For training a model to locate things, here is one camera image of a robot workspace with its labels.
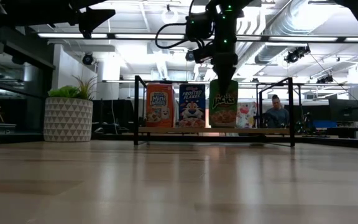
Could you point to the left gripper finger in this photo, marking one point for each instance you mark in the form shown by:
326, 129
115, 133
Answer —
98, 12
96, 20

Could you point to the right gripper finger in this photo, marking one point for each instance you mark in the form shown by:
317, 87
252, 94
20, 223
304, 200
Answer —
222, 81
229, 81

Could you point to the green Apple Jacks cereal box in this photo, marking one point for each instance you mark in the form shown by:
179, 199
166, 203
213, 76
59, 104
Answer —
224, 112

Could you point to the blue Frosted Flakes cereal box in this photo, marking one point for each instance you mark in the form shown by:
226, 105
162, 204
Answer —
192, 107

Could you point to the orange Mini Wheats cereal box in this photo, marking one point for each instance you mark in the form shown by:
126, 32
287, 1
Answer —
160, 107

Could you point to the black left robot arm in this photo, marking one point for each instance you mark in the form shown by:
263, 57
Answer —
17, 12

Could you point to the black metal wooden board shelf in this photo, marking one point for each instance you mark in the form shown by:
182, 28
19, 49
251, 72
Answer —
213, 130

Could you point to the black round ceiling spotlight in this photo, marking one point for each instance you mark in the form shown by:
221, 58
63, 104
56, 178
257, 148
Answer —
87, 58
189, 56

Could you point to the floral patterned cloth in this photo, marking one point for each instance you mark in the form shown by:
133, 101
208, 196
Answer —
246, 115

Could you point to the overhead LED light bar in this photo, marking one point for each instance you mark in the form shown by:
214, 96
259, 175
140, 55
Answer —
148, 36

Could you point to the person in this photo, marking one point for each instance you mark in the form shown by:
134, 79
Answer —
278, 118

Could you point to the spiky grass plant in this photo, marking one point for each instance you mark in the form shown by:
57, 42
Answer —
85, 87

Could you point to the green leafy plant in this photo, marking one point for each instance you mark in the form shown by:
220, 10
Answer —
63, 92

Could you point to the black computer monitor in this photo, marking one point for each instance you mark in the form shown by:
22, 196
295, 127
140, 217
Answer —
117, 112
343, 110

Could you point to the white triangle pattern planter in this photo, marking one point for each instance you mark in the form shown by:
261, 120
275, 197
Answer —
67, 119

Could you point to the blue desk object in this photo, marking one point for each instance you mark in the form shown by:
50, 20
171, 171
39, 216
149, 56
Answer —
325, 124

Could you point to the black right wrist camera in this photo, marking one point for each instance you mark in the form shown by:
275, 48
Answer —
199, 26

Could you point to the black ceiling mounted camera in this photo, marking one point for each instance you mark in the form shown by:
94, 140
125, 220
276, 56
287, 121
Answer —
325, 79
297, 54

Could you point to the silver ceiling air duct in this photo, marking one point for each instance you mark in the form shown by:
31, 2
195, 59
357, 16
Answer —
291, 21

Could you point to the grey metal bracket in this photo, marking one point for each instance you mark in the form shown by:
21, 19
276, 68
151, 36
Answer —
5, 127

